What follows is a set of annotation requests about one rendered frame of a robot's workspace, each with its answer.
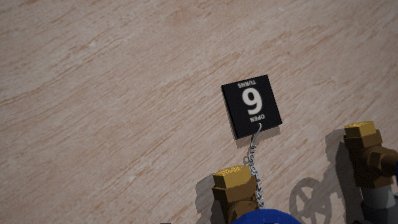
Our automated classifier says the grey pipe manifold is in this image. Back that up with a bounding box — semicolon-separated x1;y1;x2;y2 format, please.
212;121;398;224

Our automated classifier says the black square tag with metal chain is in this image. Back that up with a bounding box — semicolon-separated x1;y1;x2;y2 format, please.
221;74;283;209

